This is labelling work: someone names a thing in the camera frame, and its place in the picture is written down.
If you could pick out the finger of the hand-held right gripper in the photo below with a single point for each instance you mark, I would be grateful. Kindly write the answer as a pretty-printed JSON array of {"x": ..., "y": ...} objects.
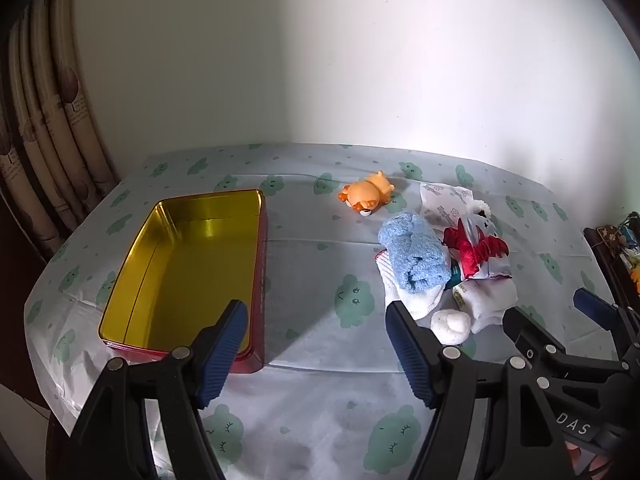
[
  {"x": 525, "y": 332},
  {"x": 595, "y": 307}
]

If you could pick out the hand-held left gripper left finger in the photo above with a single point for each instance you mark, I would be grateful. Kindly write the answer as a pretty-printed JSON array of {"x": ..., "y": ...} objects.
[{"x": 222, "y": 355}]

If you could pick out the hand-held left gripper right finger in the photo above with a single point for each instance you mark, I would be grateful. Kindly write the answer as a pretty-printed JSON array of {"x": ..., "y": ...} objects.
[{"x": 412, "y": 355}]

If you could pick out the white cotton roll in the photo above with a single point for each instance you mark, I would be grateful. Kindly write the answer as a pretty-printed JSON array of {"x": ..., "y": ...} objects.
[{"x": 450, "y": 327}]

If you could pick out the teal and white packet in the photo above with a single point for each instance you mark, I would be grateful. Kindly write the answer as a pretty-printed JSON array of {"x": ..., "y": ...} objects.
[{"x": 457, "y": 272}]

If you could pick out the red and gold tin box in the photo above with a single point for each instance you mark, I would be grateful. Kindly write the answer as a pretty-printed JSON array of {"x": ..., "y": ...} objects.
[{"x": 185, "y": 270}]

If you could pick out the blue fuzzy sock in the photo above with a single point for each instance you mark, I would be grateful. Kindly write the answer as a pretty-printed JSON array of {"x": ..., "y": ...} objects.
[{"x": 412, "y": 250}]

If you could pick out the white floral packet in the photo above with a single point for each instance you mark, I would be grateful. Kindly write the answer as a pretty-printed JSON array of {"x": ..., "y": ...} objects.
[{"x": 442, "y": 205}]

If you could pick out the orange rubber animal toy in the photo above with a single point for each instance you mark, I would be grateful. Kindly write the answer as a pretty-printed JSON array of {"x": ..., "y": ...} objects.
[{"x": 367, "y": 192}]

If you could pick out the dark wooden cabinet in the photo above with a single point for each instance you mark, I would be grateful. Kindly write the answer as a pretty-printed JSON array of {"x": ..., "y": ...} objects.
[{"x": 607, "y": 260}]

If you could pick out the pile of colourful trinkets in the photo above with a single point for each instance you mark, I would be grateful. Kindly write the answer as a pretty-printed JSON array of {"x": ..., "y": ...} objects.
[{"x": 631, "y": 255}]

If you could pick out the cloud print tablecloth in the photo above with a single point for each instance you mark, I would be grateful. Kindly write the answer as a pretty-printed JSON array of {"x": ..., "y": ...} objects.
[{"x": 310, "y": 280}]

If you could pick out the beige printed curtain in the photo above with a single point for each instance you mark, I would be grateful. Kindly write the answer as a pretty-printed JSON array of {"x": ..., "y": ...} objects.
[{"x": 50, "y": 125}]

